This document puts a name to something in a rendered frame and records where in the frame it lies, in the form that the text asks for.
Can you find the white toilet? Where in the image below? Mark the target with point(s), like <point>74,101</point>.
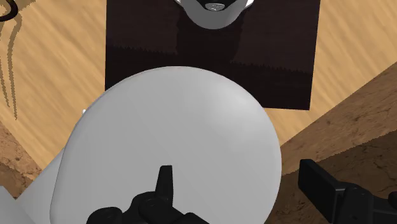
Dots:
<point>173,124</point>

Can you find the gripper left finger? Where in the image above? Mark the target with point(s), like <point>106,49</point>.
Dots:
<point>163,186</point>

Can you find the dark robot stand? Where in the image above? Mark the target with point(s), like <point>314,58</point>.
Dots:
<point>142,37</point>

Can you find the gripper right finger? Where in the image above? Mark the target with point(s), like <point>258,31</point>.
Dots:
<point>328,192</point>

